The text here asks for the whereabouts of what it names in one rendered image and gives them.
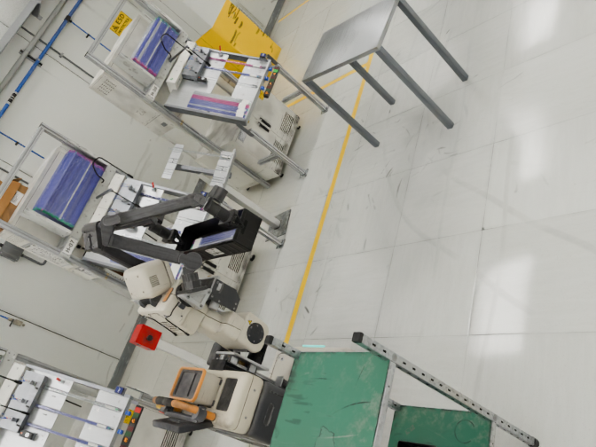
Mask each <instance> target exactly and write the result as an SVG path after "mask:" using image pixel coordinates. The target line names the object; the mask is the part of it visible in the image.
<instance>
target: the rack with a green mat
mask: <svg viewBox="0 0 596 447"><path fill-rule="evenodd" d="M351 341H353V342H354V343H355V344H357V345H358V346H360V347H362V348H363V349H366V350H368V351H300V350H298V349H296V348H294V347H292V346H290V345H289V344H287V343H285V342H283V341H281V340H279V339H277V338H276V337H274V336H272V335H266V337H265V340H264V343H265V344H267V345H268V346H270V347H272V348H274V349H276V350H278V351H280V352H282V353H284V354H286V355H288V356H290V357H292V358H293V359H294V362H293V366H292V369H291V372H290V375H289V379H288V382H287V385H286V391H285V394H284V397H283V400H282V404H281V406H280V410H279V413H278V418H277V422H276V425H275V428H274V431H273V435H272V438H271V443H270V447H380V443H381V438H382V433H383V428H384V424H385V419H386V415H387V410H388V408H390V409H392V410H393V411H394V416H393V421H392V426H391V430H390V436H389V440H388V447H397V443H398V441H406V442H412V443H423V444H429V445H434V446H436V447H494V443H495V434H496V427H498V428H500V429H502V430H504V431H505V432H507V433H508V434H509V435H512V436H513V437H515V438H517V439H519V440H520V441H522V442H524V443H526V444H527V445H528V446H529V447H538V446H539V441H538V439H537V438H535V437H533V436H531V435H529V434H527V433H525V432H524V431H522V430H520V429H519V428H518V427H516V426H514V425H513V424H511V423H509V422H508V421H506V420H504V419H502V418H501V417H499V416H498V415H497V414H495V413H494V412H491V411H489V410H488V409H486V408H485V407H483V406H481V405H480V404H478V403H477V402H475V401H473V400H472V399H470V398H469V397H467V396H465V395H463V394H461V393H460V392H458V391H457V390H456V389H454V388H452V387H450V386H449V385H447V384H445V383H444V382H442V381H440V380H438V379H437V378H436V377H434V376H433V375H431V374H429V373H428V372H425V371H424V370H422V369H420V368H419V367H418V366H417V365H414V364H413V363H411V362H409V361H408V360H406V359H404V358H403V357H401V356H399V355H397V353H395V352H394V351H392V350H390V349H388V348H386V347H385V346H383V345H381V344H380V343H378V342H377V341H375V340H373V339H372V338H370V337H369V336H367V335H365V334H364V333H361V332H354V333H353V336H352V340H351ZM396 368H398V369H399V370H401V371H403V372H404V373H407V374H408V375H410V376H412V377H413V378H414V379H416V380H418V381H420V382H422V383H423V384H425V385H427V386H429V387H430V388H432V389H433V390H435V391H437V392H438V393H440V394H442V395H444V396H446V397H448V398H449V399H450V400H452V401H453V402H455V403H457V404H459V405H461V406H463V407H464V408H466V409H468V411H465V410H455V409H445V408H435V407H426V406H416V405H406V404H399V403H397V402H396V401H394V400H392V399H390V398H389V397H390V392H391V388H392V383H393V378H394V373H395V369H396Z"/></svg>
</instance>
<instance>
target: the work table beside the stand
mask: <svg viewBox="0 0 596 447"><path fill-rule="evenodd" d="M397 6H398V7H399V8H400V9H401V11H402V12H403V13H404V14H405V15H406V17H407V18H408V19H409V20H410V21H411V22H412V24H413V25H414V26H415V27H416V28H417V29H418V30H419V31H420V32H421V34H422V35H423V36H424V37H425V38H426V39H427V41H428V42H429V43H430V44H431V45H432V46H433V48H434V49H435V50H436V51H437V52H438V54H439V55H440V56H441V57H442V58H443V60H444V61H445V62H446V63H447V64H448V65H449V67H450V68H451V69H452V70H453V71H454V73H455V74H456V75H457V76H458V77H459V79H460V80H461V81H462V82H464V81H467V79H468V76H469V75H468V74H467V73H466V72H465V70H464V69H463V68H462V67H461V66H460V64H459V63H458V62H457V61H456V60H455V58H453V57H452V55H451V54H450V53H449V52H448V51H447V50H446V48H445V47H444V46H443V45H442V43H441V42H440V41H439V40H438V39H437V37H436V36H435V35H434V34H433V33H432V31H431V30H430V29H429V28H428V27H427V25H426V24H425V23H424V22H423V20H422V19H421V18H420V17H419V15H418V14H417V13H416V12H415V11H414V10H413V9H412V8H411V6H410V5H409V4H408V3H407V2H406V1H405V0H383V1H381V2H379V3H377V4H376V5H374V6H372V7H370V8H368V9H366V10H365V11H363V12H360V13H359V14H357V15H356V16H354V17H352V18H350V19H348V20H345V21H344V22H342V23H341V24H339V25H337V26H335V27H333V28H331V29H329V30H327V31H325V32H324V33H323V34H322V37H321V39H320V41H319V43H318V47H317V48H316V50H315V52H314V54H313V56H312V59H311V61H310V63H309V65H308V68H307V70H306V72H305V74H304V76H303V78H302V82H303V83H304V84H305V85H306V86H308V87H309V88H310V89H311V90H312V91H313V92H314V93H315V94H316V95H318V96H319V97H320V98H321V99H322V100H323V101H324V102H325V103H326V104H328V105H329V106H330V107H331V108H332V109H333V110H334V111H335V112H336V113H337V114H338V115H339V116H340V117H341V118H342V119H343V120H344V121H345V122H347V123H348V124H349V125H350V126H351V127H352V128H353V129H354V130H356V131H357V132H358V133H359V134H360V135H361V136H362V137H363V138H364V139H366V140H367V141H368V142H369V143H370V144H371V145H372V146H373V147H379V145H380V142H379V141H378V140H377V139H376V138H375V137H374V136H373V135H371V134H370V133H369V132H368V131H367V130H366V129H365V128H364V127H363V126H362V125H361V124H359V123H358V122H357V121H356V120H355V119H354V118H353V117H352V116H351V115H350V114H348V113H347V112H346V111H345V110H344V109H343V108H342V107H341V106H340V105H339V104H338V103H336V102H335V101H334V100H333V99H332V98H331V97H330V96H329V95H328V94H327V93H326V92H324V91H323V90H322V89H321V88H320V87H319V86H318V85H317V84H316V83H315V82H313V81H312V80H314V79H316V78H318V77H320V76H322V75H326V74H328V73H330V72H332V71H334V70H336V69H338V68H340V67H344V66H346V65H347V64H350V65H351V66H352V67H353V68H354V69H355V70H356V71H357V72H358V73H359V74H360V75H361V76H362V77H363V78H364V79H365V80H366V81H367V82H368V83H369V84H370V85H371V86H372V87H373V88H374V89H375V90H376V91H377V92H378V93H379V94H380V95H381V96H382V97H383V98H384V99H385V100H386V101H387V102H388V103H389V104H390V105H394V104H395V100H394V99H393V98H392V97H391V96H390V95H389V94H388V92H387V91H386V90H385V89H384V88H383V87H382V86H381V85H380V84H379V83H378V82H377V81H376V80H375V79H374V78H373V77H372V76H371V75H370V74H369V73H368V72H367V71H366V70H365V69H364V68H363V67H362V66H361V65H360V64H359V63H358V62H357V60H358V59H361V58H363V57H365V56H368V55H370V54H372V53H374V52H375V53H376V54H377V55H378V56H379V57H380V58H381V59H382V61H383V62H384V63H385V64H386V65H387V66H388V67H389V68H390V69H391V70H392V71H393V72H394V73H395V74H396V75H397V76H398V78H399V79H400V80H401V81H402V82H403V83H404V84H405V85H406V86H407V87H408V88H409V89H410V90H411V91H412V92H413V93H414V95H415V96H416V97H417V98H418V99H419V100H420V101H421V102H422V103H423V104H424V105H425V106H426V107H427V108H428V109H429V110H430V112H431V113H432V114H433V115H434V116H435V117H436V118H437V119H438V120H439V121H440V122H441V123H442V124H443V125H444V126H445V127H446V129H452V128H453V125H454V123H453V121H452V120H451V119H450V118H449V117H448V116H447V115H446V114H445V113H444V112H443V111H442V109H441V108H440V107H439V106H438V105H437V104H436V103H435V102H434V101H433V100H432V99H431V98H430V96H429V95H428V94H427V93H426V92H425V91H424V90H423V89H422V88H421V87H420V86H419V85H418V84H417V83H416V82H415V81H414V80H413V79H412V78H411V77H410V76H409V75H408V74H407V72H406V71H405V70H404V69H403V68H402V67H401V66H400V65H399V64H398V63H397V62H396V60H395V59H394V58H393V57H392V56H391V55H390V54H389V53H388V52H387V51H386V50H385V49H384V47H383V46H382V43H383V40H384V38H385V35H386V33H387V31H388V27H389V25H390V22H391V20H392V18H393V16H394V13H395V11H396V7H397Z"/></svg>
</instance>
